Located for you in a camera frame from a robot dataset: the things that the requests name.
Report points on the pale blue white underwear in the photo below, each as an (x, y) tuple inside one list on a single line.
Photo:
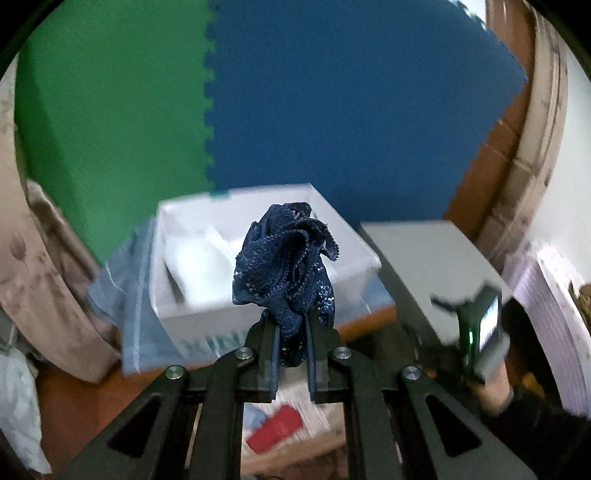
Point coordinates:
[(201, 262)]

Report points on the white patterned cloth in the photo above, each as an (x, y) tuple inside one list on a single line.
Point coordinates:
[(20, 412)]

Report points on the blue checked cloth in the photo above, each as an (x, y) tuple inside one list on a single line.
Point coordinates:
[(119, 295)]

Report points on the wooden nightstand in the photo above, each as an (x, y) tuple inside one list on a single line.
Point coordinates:
[(348, 331)]

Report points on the beige floral curtain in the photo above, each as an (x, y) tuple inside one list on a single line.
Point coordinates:
[(33, 293)]

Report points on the green foam mat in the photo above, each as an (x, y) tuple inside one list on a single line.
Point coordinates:
[(110, 109)]

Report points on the red underwear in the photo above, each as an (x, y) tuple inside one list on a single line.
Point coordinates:
[(281, 425)]

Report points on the white XINCCI cardboard box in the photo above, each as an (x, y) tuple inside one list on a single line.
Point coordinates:
[(231, 214)]

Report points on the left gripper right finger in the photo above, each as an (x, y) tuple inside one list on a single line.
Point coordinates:
[(327, 360)]

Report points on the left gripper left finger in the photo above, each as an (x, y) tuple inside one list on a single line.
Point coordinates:
[(259, 362)]

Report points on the blue foam mat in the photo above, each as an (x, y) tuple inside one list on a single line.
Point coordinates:
[(381, 105)]

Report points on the dark blue lace underwear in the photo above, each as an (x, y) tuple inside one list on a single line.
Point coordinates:
[(280, 268)]

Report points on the person right hand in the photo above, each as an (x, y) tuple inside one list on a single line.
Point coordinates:
[(496, 394)]

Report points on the wooden drawer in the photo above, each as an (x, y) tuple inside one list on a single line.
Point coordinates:
[(323, 430)]

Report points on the brown foam mat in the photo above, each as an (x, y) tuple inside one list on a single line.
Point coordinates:
[(514, 24)]

